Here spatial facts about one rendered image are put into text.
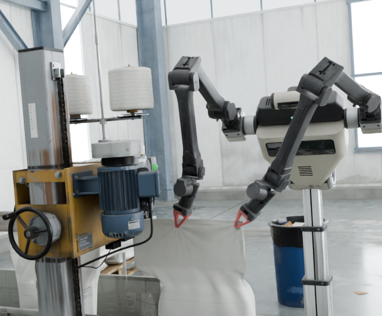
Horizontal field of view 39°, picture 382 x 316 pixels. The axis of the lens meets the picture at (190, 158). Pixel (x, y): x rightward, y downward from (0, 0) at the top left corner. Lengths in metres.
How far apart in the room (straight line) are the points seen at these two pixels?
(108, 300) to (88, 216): 0.93
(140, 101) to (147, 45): 9.09
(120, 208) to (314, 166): 0.97
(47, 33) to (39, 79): 6.37
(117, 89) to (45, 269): 0.69
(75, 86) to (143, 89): 0.29
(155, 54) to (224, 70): 1.46
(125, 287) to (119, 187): 1.01
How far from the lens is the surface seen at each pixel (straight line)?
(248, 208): 2.02
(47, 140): 1.90
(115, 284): 2.77
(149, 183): 1.85
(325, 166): 2.43
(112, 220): 1.85
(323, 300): 2.66
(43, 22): 8.36
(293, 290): 4.35
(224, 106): 2.26
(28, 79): 1.95
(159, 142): 10.84
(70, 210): 1.88
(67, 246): 1.91
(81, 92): 2.11
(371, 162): 10.01
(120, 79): 1.96
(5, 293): 3.22
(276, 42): 10.34
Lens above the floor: 1.44
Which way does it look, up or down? 3 degrees down
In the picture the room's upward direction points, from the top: 4 degrees counter-clockwise
